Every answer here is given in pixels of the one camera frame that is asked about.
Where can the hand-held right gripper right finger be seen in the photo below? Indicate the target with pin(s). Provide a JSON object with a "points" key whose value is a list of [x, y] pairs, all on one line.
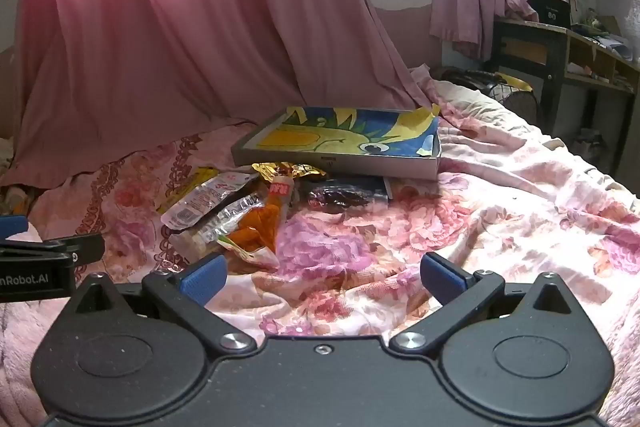
{"points": [[440, 279]]}

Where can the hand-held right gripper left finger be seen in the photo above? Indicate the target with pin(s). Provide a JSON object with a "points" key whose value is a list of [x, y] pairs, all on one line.
{"points": [[205, 279]]}

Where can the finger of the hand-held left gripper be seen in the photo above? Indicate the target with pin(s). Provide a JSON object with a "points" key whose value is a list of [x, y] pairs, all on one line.
{"points": [[12, 226], [85, 247]]}

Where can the clear silver print packet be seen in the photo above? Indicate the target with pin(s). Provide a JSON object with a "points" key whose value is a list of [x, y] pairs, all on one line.
{"points": [[225, 219]]}

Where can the clear red print packet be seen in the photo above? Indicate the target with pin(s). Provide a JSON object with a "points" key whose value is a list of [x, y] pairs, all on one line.
{"points": [[210, 199]]}

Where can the orange snack packet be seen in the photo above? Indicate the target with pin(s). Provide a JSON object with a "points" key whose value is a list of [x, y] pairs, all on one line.
{"points": [[262, 222]]}

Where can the navy blue sachet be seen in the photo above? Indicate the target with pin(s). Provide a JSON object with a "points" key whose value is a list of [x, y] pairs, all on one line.
{"points": [[382, 188]]}

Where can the gold snack packet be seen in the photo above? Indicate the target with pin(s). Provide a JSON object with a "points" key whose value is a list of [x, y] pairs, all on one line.
{"points": [[280, 169]]}

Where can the grey tray box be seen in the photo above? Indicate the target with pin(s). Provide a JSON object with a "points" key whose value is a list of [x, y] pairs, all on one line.
{"points": [[350, 164]]}

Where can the floral pink blanket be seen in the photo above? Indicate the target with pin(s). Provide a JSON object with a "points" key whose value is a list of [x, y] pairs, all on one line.
{"points": [[450, 217]]}

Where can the pink fleece blanket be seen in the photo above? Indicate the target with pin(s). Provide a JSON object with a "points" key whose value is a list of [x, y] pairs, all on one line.
{"points": [[20, 347]]}

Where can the yellow snack packet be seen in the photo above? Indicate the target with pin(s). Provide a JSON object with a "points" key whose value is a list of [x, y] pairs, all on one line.
{"points": [[182, 189]]}

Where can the dark wrapped snack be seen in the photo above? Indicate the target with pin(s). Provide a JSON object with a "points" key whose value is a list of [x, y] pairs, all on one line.
{"points": [[335, 198]]}

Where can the large pink curtain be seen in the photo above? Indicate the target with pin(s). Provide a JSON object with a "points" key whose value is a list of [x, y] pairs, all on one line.
{"points": [[175, 32]]}

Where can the wooden desk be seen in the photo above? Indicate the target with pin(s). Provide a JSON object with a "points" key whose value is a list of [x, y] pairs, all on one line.
{"points": [[555, 57]]}

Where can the black box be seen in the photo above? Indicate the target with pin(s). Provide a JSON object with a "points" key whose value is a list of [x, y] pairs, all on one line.
{"points": [[547, 9]]}

